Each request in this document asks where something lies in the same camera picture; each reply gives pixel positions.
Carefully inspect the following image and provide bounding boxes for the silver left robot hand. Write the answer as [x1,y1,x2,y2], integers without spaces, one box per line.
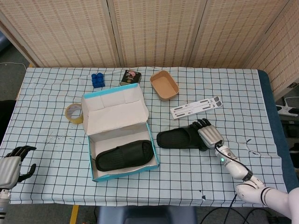
[0,146,37,189]

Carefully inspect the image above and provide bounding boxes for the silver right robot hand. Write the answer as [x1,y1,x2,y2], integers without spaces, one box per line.
[192,118,225,150]

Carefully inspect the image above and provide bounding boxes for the black rubber slipper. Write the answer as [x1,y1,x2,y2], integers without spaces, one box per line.
[95,140,155,172]
[156,127,208,152]

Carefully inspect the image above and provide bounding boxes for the teal cardboard shoe box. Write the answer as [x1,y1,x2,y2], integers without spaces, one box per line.
[80,83,160,182]

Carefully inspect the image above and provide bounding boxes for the white folding laptop stand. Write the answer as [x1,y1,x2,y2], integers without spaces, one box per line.
[170,95,223,120]

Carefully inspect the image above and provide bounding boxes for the black bulky object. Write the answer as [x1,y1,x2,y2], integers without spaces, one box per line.
[0,99,17,145]

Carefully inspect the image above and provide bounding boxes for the brown paper food tray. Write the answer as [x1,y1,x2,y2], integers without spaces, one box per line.
[149,71,180,102]

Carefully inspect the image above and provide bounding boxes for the white black checked tablecloth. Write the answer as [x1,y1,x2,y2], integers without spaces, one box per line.
[0,66,285,208]

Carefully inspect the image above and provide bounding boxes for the yellow packing tape roll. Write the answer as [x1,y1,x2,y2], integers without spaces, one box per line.
[64,103,84,124]

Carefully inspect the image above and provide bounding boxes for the black printed tin can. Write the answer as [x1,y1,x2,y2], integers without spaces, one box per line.
[120,69,142,86]

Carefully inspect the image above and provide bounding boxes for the dark blue chair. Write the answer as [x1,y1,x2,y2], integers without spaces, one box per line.
[97,206,198,224]

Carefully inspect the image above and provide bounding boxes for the bamboo folding screen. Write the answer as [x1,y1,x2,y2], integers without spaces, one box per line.
[0,0,299,101]

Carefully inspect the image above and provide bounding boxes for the blue toy building block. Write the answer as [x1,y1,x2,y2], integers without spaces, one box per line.
[91,72,106,89]

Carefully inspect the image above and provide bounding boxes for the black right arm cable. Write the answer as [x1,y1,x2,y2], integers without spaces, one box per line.
[214,143,253,180]

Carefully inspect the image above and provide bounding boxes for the white floor cable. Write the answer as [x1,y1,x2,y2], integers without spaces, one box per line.
[0,62,28,70]

